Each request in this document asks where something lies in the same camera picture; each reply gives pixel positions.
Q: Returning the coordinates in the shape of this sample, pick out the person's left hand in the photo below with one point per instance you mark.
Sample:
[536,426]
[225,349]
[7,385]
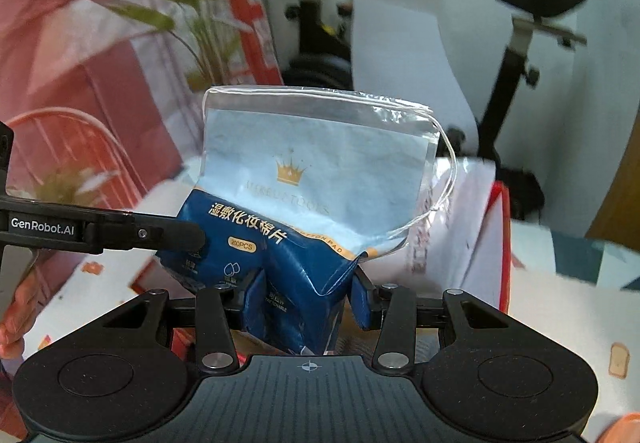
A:
[17,303]

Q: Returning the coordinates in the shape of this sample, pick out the white plastic mask packet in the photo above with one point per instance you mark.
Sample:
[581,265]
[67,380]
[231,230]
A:
[460,223]

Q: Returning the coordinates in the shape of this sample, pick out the patterned white tablecloth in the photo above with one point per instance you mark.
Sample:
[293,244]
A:
[550,323]

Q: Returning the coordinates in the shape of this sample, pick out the wooden door frame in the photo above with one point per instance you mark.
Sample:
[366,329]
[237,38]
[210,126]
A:
[620,203]

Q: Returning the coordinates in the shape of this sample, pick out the blue cotton pad bag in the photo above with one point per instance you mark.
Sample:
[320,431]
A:
[310,173]

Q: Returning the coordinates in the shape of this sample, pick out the white paper sheet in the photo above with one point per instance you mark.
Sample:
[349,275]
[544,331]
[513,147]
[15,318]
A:
[400,48]

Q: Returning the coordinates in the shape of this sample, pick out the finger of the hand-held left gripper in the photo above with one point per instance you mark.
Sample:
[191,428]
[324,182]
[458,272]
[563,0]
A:
[165,233]

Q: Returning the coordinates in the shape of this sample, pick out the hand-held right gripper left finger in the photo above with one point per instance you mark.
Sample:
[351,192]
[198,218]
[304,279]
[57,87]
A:
[254,303]

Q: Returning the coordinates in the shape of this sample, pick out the orange cloth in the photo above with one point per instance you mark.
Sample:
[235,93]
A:
[622,430]

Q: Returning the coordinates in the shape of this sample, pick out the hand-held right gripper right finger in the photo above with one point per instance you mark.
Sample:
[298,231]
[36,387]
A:
[364,308]

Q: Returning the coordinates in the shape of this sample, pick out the black exercise bike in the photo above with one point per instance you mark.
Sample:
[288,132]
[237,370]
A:
[510,88]

